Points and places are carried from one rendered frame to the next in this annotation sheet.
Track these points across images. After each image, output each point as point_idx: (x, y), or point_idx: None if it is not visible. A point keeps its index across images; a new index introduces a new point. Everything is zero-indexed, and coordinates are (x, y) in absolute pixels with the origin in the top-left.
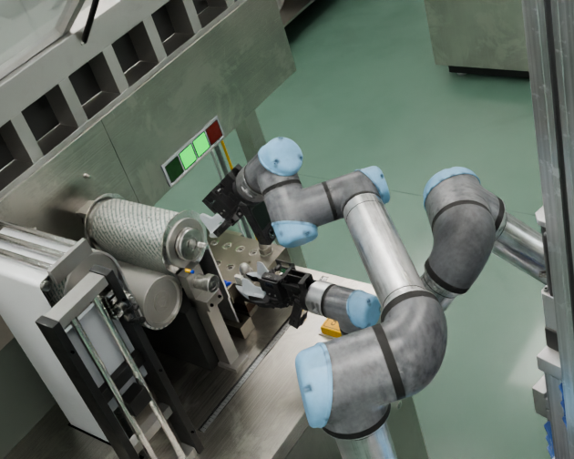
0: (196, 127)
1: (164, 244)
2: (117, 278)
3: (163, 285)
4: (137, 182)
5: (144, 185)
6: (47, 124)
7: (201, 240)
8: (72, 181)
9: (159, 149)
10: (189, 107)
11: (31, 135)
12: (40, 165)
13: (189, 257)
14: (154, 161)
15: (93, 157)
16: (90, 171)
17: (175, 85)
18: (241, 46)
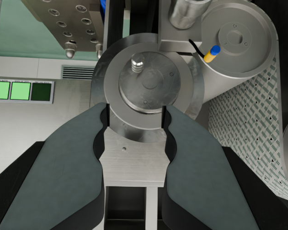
0: None
1: (189, 116)
2: (286, 133)
3: (218, 56)
4: (82, 108)
5: (77, 101)
6: (118, 187)
7: (125, 67)
8: (136, 152)
9: (44, 116)
10: None
11: (147, 208)
12: (153, 182)
13: (166, 63)
14: (56, 112)
15: (108, 157)
16: (117, 148)
17: None
18: None
